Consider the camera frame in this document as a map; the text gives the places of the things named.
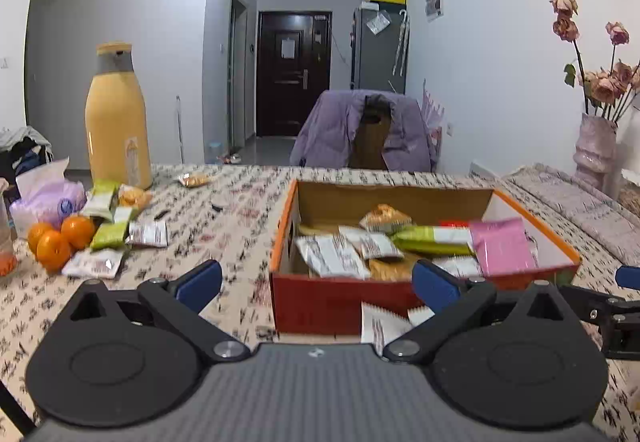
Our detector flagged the long green snack pack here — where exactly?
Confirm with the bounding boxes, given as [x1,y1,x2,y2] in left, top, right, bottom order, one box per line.
[390,225,474,256]

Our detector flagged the pink snack pouch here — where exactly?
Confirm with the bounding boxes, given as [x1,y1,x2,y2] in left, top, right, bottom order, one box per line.
[470,218,537,277]

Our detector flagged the folded pink grey blanket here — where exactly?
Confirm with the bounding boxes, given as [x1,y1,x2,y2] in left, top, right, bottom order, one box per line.
[504,164,640,267]

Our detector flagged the white sachet by green bars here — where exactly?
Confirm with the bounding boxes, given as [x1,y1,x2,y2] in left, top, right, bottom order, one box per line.
[126,220,168,248]

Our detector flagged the white snack sachet near oranges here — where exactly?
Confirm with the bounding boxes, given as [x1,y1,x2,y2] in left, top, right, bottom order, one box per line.
[62,248,125,280]

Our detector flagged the green snack bar lower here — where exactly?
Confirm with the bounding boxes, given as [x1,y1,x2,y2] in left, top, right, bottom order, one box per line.
[90,206,136,251]

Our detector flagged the green snack bar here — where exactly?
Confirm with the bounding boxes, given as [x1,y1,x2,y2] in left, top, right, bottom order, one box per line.
[90,206,136,251]
[80,179,120,222]

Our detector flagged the pink ceramic vase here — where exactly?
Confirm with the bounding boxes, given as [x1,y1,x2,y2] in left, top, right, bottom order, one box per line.
[573,113,618,194]

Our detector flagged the small orange cracker packet far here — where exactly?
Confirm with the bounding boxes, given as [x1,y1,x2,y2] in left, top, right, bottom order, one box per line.
[177,173,212,189]

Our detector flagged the right orange mandarin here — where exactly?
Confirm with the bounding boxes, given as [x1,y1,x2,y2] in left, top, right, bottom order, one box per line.
[61,215,96,251]

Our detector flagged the orange mandarin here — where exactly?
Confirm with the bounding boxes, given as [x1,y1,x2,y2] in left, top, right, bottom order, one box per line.
[27,222,54,255]
[61,215,96,251]
[36,230,73,273]

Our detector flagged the green snack bar upper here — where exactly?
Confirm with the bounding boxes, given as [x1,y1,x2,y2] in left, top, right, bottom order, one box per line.
[80,179,120,222]

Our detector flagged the orange red cardboard box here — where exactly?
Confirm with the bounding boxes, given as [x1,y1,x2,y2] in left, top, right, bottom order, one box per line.
[270,180,582,336]

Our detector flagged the front orange mandarin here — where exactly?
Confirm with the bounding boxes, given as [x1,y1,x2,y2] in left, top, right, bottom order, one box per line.
[36,230,73,273]

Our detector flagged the left orange mandarin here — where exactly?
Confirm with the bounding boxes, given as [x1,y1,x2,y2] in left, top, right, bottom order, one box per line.
[27,222,54,255]

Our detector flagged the purple tissue pack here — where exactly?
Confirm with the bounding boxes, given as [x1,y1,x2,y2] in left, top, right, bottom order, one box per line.
[10,157,87,239]

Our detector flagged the wooden chair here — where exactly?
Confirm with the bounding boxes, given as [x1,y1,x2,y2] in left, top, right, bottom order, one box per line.
[348,106,392,170]

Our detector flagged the yellow thermos bottle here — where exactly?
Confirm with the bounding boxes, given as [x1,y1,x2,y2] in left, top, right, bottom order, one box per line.
[85,42,152,189]

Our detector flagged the dried pink rose bouquet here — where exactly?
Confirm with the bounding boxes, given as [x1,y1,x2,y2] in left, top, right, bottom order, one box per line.
[549,0,639,126]

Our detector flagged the purple jacket on chair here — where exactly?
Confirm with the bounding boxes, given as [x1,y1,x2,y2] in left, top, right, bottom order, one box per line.
[290,89,437,173]

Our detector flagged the dark entrance door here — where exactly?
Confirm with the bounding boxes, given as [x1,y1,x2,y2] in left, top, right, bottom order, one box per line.
[256,11,332,137]

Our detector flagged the grey refrigerator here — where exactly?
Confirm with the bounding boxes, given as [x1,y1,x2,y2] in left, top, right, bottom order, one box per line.
[349,2,410,94]

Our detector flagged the wall picture frame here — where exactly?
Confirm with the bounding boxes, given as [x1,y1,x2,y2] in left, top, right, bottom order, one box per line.
[425,0,444,21]

